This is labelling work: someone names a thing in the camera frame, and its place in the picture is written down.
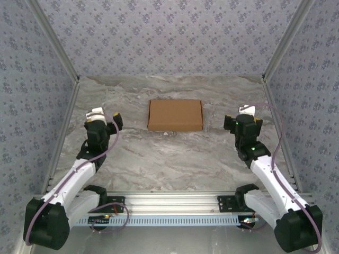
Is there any black controller board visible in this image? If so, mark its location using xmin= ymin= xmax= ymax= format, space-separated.
xmin=237 ymin=216 xmax=259 ymax=230
xmin=88 ymin=215 xmax=111 ymax=231

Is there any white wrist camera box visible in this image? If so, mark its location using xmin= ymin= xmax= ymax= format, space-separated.
xmin=85 ymin=106 xmax=105 ymax=120
xmin=238 ymin=104 xmax=256 ymax=116

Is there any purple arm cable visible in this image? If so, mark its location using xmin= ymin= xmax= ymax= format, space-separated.
xmin=24 ymin=114 xmax=130 ymax=246
xmin=242 ymin=103 xmax=324 ymax=252

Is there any brown cardboard box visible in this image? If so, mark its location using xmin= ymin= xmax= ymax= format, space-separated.
xmin=147 ymin=99 xmax=204 ymax=132

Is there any light blue slotted cable duct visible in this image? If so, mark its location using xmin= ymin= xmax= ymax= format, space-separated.
xmin=72 ymin=215 xmax=247 ymax=227

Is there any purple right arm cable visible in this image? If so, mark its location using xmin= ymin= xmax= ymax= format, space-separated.
xmin=242 ymin=103 xmax=324 ymax=252

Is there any aluminium frame post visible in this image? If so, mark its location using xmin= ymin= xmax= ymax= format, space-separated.
xmin=27 ymin=0 xmax=81 ymax=81
xmin=262 ymin=0 xmax=316 ymax=81

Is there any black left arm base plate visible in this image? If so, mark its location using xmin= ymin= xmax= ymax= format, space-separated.
xmin=104 ymin=196 xmax=126 ymax=214

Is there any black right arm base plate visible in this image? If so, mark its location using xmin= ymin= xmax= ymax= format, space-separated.
xmin=217 ymin=195 xmax=248 ymax=214

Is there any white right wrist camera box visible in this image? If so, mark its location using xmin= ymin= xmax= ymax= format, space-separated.
xmin=238 ymin=104 xmax=256 ymax=116

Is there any aluminium table side rail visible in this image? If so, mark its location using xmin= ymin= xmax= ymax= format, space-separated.
xmin=41 ymin=78 xmax=81 ymax=195
xmin=263 ymin=78 xmax=303 ymax=192

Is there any aluminium mounting rail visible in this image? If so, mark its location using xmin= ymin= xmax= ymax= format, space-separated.
xmin=31 ymin=192 xmax=316 ymax=215

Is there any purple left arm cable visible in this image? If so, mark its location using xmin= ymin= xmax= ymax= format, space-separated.
xmin=24 ymin=114 xmax=130 ymax=246

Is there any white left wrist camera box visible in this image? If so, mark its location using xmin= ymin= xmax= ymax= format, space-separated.
xmin=85 ymin=106 xmax=105 ymax=120

